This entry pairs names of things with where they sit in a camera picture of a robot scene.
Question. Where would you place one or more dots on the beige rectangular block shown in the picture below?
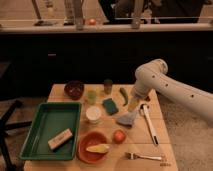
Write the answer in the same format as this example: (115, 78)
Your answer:
(60, 139)

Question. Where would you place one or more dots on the metal tin cup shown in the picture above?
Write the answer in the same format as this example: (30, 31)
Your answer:
(108, 83)

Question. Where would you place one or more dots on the green plastic tray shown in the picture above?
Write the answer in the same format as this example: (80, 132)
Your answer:
(51, 119)

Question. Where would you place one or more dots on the orange bowl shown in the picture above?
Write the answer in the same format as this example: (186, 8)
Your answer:
(91, 139)

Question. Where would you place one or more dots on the red tomato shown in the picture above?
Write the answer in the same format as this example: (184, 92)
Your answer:
(119, 136)

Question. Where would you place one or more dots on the dark red bowl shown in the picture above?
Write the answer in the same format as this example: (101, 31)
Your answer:
(74, 89)

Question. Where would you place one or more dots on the green plastic cup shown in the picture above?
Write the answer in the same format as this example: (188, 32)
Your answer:
(91, 97)

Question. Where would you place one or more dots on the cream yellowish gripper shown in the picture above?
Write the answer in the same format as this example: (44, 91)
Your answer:
(134, 102)

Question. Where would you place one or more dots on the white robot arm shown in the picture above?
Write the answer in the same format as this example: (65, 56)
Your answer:
(153, 75)

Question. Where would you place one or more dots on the white paper cup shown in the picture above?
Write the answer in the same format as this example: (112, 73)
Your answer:
(93, 114)

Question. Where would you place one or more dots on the white handled utensil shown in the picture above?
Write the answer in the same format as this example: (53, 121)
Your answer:
(144, 108)

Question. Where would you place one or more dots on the yellow corn cob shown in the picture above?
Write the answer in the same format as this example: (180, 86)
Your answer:
(99, 148)

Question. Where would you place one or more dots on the teal green sponge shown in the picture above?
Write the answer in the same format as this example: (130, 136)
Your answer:
(110, 106)

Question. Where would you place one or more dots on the grey blue cloth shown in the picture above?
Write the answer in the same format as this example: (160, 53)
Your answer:
(127, 119)

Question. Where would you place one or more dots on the silver fork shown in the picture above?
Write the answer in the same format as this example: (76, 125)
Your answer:
(133, 156)

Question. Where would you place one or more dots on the black office chair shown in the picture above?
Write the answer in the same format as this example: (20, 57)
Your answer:
(4, 128)

